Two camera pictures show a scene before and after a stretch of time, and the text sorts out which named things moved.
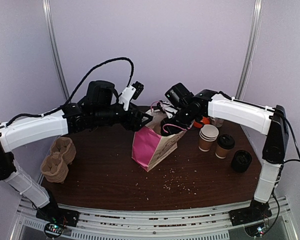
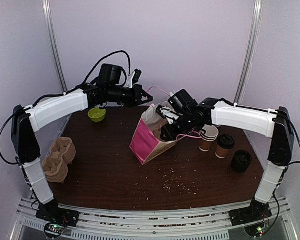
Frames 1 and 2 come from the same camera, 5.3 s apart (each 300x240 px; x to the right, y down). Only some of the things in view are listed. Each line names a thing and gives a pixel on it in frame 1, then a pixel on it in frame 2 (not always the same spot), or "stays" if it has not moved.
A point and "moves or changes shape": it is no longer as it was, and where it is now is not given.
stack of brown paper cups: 208,134 stays
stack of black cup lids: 241,161 stays
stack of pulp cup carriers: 55,166 stays
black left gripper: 129,125 to 137,97
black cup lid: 226,141 stays
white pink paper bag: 150,148 moves or changes shape
